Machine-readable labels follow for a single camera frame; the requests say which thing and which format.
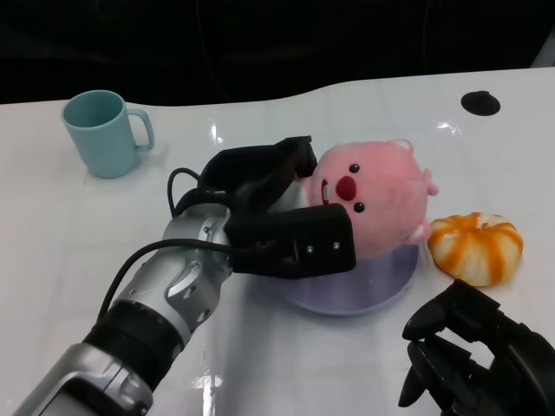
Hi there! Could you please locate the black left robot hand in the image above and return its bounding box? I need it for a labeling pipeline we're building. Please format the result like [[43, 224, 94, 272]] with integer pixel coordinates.
[[201, 135, 320, 223]]

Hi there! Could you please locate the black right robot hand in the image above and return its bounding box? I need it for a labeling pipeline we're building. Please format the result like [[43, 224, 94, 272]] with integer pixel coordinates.
[[398, 279, 555, 416]]

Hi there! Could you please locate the pink plush beaver doll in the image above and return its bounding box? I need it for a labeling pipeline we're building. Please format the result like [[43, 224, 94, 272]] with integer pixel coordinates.
[[298, 138, 440, 261]]

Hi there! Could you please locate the purple plastic plate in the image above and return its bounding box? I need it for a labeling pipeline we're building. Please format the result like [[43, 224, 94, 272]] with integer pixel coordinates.
[[277, 242, 421, 316]]

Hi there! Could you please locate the orange white striped bun toy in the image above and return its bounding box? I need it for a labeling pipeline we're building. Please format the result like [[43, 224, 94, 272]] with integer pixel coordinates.
[[427, 211, 525, 289]]

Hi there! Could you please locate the teal plastic mug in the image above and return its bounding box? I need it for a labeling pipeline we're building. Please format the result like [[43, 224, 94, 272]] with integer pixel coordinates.
[[61, 89, 156, 179]]

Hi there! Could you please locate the black round table grommet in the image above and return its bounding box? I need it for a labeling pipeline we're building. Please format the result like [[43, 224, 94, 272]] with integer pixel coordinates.
[[460, 90, 501, 116]]

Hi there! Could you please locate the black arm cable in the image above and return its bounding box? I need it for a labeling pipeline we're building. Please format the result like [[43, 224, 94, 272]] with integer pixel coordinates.
[[98, 239, 233, 322], [167, 167, 226, 218]]

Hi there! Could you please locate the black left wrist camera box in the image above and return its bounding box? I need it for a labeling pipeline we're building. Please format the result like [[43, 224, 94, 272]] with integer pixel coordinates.
[[225, 203, 357, 281]]

